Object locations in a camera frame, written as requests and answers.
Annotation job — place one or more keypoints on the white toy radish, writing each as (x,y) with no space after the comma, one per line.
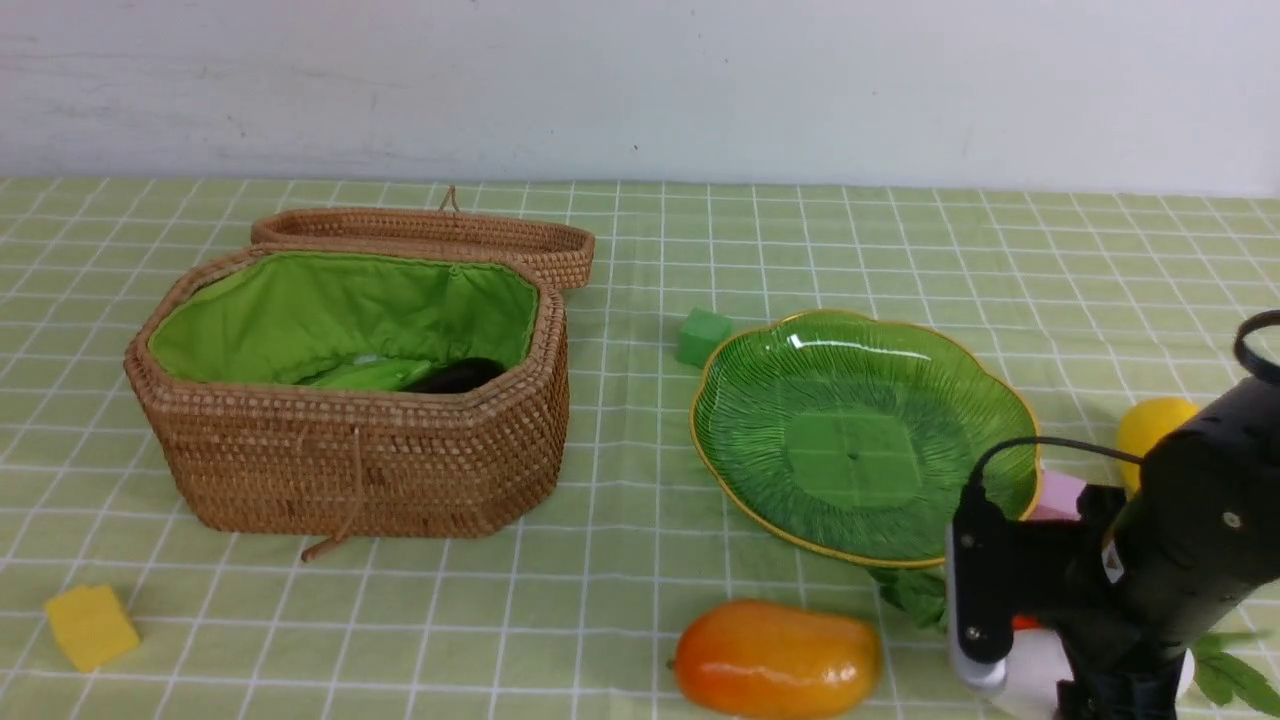
(1037,664)

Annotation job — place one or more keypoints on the purple toy eggplant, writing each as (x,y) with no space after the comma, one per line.
(457,378)

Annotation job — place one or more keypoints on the yellow foam cube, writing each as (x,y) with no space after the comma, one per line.
(91,626)

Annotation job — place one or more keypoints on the green toy cucumber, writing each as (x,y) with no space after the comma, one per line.
(371,373)

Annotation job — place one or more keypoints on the pink foam cube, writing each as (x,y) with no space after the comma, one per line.
(1058,497)

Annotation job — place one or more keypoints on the woven wicker basket lid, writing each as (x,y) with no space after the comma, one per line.
(559,255)

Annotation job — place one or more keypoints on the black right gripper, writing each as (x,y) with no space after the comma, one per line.
(1061,574)

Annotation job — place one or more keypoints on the orange toy mango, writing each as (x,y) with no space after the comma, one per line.
(765,660)

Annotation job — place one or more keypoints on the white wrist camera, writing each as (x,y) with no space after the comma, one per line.
(978,550)

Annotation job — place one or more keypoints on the yellow toy lemon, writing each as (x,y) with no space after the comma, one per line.
(1143,426)

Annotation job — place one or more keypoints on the woven wicker basket green lining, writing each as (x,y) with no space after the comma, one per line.
(215,367)

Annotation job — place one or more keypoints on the green foam cube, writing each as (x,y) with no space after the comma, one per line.
(699,335)

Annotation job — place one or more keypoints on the green glass leaf plate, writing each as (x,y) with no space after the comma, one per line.
(849,436)

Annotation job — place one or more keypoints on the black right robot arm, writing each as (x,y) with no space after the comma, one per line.
(1135,582)

